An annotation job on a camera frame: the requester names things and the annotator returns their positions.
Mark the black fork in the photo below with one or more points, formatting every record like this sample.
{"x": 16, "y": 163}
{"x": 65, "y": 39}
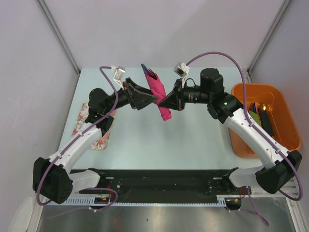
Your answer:
{"x": 152, "y": 74}

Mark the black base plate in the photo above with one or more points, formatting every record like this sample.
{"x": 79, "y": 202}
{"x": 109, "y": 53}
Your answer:
{"x": 167, "y": 186}

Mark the black napkin in basin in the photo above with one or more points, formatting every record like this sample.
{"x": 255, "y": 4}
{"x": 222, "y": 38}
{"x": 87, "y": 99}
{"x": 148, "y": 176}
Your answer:
{"x": 266, "y": 124}

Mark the right aluminium corner post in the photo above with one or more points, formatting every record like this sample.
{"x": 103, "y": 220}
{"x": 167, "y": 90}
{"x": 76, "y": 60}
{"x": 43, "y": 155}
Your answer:
{"x": 269, "y": 34}

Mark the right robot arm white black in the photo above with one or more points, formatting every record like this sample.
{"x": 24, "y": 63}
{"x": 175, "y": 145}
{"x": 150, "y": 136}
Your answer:
{"x": 278, "y": 163}

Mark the green napkin in basin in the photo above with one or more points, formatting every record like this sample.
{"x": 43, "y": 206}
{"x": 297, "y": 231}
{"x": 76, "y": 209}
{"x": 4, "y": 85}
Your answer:
{"x": 255, "y": 117}

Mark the left aluminium corner post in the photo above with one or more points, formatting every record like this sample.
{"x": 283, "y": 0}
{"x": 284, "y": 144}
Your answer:
{"x": 47, "y": 14}

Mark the aluminium rail frame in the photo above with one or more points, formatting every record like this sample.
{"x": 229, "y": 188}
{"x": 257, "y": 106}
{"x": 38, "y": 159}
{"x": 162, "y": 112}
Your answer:
{"x": 289, "y": 188}

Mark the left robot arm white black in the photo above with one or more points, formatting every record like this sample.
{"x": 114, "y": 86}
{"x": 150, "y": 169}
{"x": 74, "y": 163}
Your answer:
{"x": 52, "y": 177}

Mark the orange plastic basin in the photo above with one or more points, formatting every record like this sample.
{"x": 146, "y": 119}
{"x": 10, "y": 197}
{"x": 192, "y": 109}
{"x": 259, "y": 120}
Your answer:
{"x": 282, "y": 122}

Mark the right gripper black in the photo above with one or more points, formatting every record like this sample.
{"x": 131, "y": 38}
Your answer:
{"x": 175, "y": 99}

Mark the pink paper napkin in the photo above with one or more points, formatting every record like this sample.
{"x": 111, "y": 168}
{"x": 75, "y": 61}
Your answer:
{"x": 158, "y": 89}

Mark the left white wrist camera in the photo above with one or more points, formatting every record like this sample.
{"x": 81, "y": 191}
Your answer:
{"x": 118, "y": 75}

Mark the white cable duct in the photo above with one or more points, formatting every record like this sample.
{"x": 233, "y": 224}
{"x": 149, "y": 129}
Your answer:
{"x": 94, "y": 201}

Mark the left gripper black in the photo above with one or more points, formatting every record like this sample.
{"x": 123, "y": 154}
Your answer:
{"x": 137, "y": 99}

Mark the aluminium corner post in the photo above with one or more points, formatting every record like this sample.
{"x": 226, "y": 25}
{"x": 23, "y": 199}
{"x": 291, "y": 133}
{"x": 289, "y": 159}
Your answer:
{"x": 269, "y": 34}
{"x": 47, "y": 14}

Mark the floral cloth mat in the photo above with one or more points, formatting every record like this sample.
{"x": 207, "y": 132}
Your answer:
{"x": 102, "y": 143}

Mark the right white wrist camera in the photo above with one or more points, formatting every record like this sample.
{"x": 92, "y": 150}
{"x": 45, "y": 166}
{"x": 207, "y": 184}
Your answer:
{"x": 182, "y": 70}

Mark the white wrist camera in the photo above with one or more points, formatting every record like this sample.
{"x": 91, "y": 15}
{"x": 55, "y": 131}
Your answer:
{"x": 118, "y": 75}
{"x": 182, "y": 70}

